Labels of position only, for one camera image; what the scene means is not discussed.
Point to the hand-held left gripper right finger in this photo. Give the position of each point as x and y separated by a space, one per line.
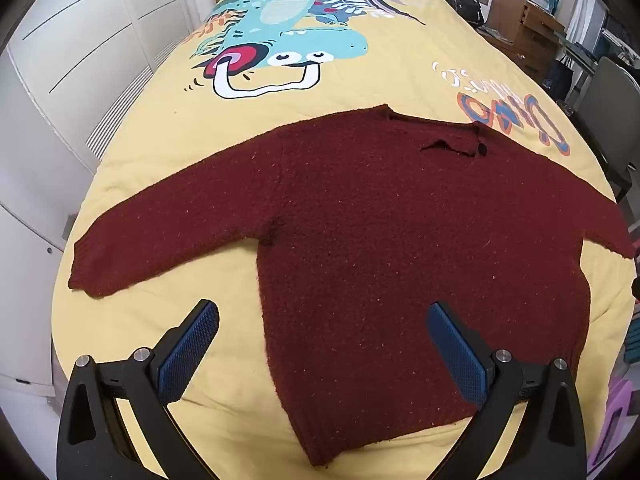
457 355

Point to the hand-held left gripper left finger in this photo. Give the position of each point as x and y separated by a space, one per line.
186 355

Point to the dark red knit sweater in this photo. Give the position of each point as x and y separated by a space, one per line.
350 235

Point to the purple stool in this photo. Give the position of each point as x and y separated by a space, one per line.
617 410

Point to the yellow printed blanket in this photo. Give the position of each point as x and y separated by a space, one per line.
400 85

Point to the grey chair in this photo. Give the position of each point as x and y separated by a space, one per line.
610 110

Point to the dark blue bag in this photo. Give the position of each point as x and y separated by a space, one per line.
557 80

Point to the brown drawer cabinet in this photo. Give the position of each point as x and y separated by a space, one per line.
530 30

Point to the white wardrobe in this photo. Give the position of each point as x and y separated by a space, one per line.
75 35

